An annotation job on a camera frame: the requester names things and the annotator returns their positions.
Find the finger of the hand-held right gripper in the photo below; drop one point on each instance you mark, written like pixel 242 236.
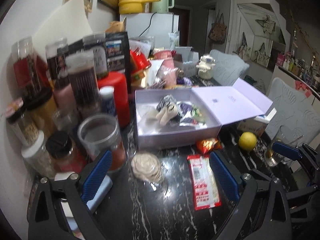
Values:
pixel 285 149

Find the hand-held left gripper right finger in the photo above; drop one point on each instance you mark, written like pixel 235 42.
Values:
pixel 223 177

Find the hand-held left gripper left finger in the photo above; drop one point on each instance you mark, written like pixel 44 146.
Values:
pixel 97 177

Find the green snack packet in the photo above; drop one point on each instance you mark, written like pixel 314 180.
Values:
pixel 197 113

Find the lavender gift box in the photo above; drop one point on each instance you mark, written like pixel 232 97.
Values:
pixel 232 102

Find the purple foil packet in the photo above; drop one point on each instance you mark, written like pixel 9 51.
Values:
pixel 185 107

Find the beige soft toy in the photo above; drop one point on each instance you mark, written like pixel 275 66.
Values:
pixel 166 116

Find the clear glass mug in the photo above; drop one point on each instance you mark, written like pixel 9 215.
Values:
pixel 271 157

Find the red and white snack packet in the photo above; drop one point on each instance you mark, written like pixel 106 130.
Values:
pixel 203 182

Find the orange red snack packet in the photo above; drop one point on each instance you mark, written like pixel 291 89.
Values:
pixel 208 145

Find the yellow lemon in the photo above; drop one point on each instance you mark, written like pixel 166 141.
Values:
pixel 247 141

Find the white and blue box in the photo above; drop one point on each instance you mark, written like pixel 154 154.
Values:
pixel 262 117

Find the printed cardboard carton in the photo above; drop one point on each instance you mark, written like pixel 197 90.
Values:
pixel 250 127

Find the light blue covered chair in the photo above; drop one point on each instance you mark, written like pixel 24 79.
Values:
pixel 292 105
pixel 230 67

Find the clear bag of round biscuits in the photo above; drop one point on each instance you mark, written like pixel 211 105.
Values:
pixel 147 167

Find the pink paper tags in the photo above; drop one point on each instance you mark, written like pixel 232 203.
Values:
pixel 302 86

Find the blue tube with white cap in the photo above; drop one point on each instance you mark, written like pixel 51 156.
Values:
pixel 108 102

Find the row of small bottles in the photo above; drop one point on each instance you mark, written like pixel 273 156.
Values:
pixel 297 67

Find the red cylindrical canister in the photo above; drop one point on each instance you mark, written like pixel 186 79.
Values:
pixel 117 92

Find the beige tote bag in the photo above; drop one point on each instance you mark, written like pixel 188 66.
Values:
pixel 262 53
pixel 243 47

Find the group of food jars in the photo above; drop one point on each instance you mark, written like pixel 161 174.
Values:
pixel 58 85

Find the purple foil wrapper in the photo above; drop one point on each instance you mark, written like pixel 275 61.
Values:
pixel 183 81

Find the white robot figurine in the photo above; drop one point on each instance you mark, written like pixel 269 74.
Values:
pixel 206 66

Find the white grey cardboard box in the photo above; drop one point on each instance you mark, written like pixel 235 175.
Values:
pixel 186 60

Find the red snack bag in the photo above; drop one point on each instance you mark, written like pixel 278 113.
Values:
pixel 138 60

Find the black stand-up pouch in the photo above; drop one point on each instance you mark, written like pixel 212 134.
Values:
pixel 116 52

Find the brown tote bag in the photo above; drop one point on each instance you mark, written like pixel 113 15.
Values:
pixel 218 31

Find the white ribbed plastic container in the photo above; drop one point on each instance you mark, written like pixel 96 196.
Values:
pixel 141 46

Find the green and white pouch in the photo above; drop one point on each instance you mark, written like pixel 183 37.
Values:
pixel 173 40

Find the dark brown door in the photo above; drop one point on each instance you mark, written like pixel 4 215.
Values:
pixel 185 25

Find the white foam board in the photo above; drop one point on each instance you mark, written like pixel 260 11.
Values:
pixel 65 22

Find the white refrigerator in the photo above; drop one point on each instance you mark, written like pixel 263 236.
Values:
pixel 140 22

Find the yellow cooking pot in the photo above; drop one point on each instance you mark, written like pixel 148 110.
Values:
pixel 130 3

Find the pale green electric kettle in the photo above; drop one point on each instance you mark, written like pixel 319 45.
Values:
pixel 161 2

